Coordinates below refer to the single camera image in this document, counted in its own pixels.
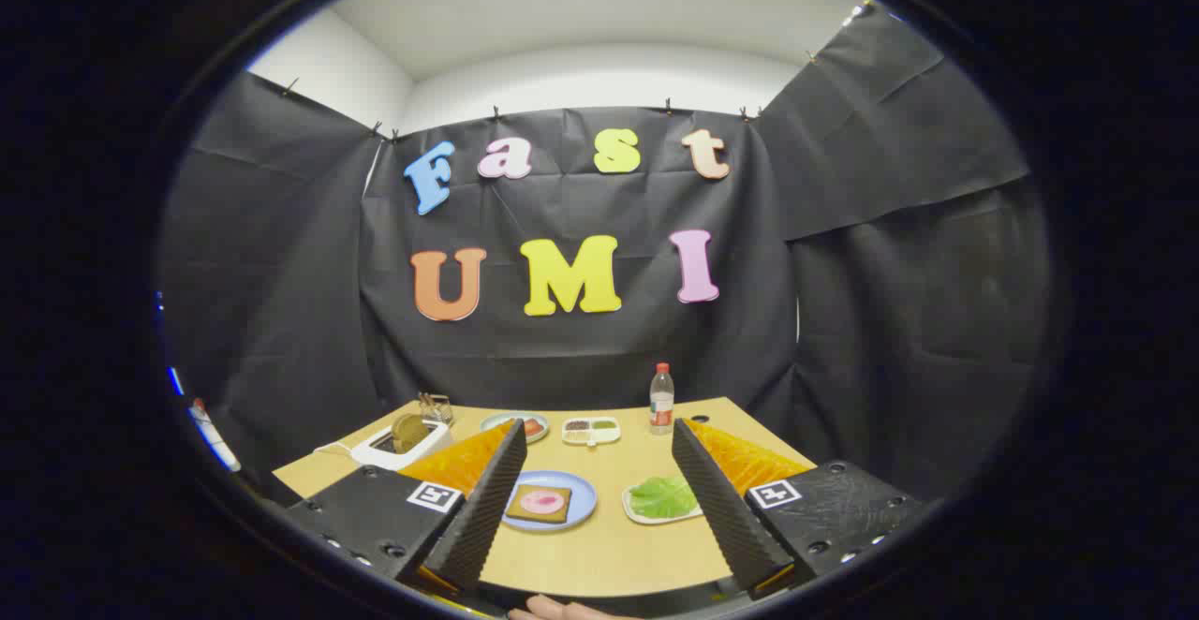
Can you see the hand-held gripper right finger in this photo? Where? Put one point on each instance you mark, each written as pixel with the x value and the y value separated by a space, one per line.
pixel 717 508

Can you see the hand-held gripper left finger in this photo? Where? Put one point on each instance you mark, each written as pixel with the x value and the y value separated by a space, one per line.
pixel 492 498

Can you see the green lettuce leaf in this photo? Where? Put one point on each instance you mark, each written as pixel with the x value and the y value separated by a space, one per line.
pixel 665 496

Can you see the round-topped brown bread slice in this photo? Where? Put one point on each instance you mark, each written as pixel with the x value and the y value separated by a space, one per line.
pixel 409 431

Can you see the square brown bread slice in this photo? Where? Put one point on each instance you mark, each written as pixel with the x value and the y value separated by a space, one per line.
pixel 512 510

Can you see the pink ham slice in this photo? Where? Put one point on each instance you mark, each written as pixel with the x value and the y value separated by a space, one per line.
pixel 540 503

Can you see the white square plate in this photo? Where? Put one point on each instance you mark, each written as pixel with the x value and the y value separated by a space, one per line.
pixel 656 521

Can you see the pale green round plate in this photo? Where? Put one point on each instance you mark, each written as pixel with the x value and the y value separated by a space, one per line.
pixel 492 421

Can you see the red tomato slice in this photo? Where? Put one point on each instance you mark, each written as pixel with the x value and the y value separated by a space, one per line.
pixel 535 427

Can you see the blue round plate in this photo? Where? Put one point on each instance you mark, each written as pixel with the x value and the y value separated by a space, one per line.
pixel 581 498

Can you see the white toaster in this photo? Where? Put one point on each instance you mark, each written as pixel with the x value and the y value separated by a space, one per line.
pixel 393 459

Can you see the white divided condiment dish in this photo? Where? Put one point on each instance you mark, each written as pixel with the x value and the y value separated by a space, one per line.
pixel 591 443

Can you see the clear bottle with red cap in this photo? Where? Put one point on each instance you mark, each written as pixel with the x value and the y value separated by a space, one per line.
pixel 661 405

